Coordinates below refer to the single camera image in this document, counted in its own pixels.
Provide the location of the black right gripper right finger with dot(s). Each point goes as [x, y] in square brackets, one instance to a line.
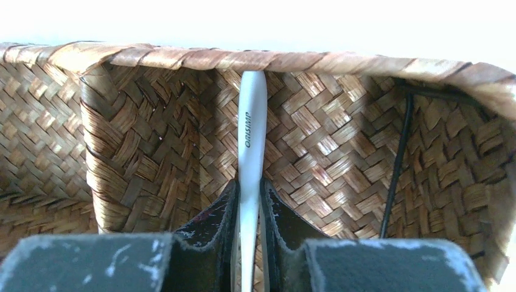
[283, 234]

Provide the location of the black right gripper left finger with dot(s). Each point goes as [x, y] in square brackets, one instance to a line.
[201, 252]

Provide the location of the brown wicker divided basket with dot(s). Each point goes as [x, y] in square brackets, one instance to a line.
[99, 137]

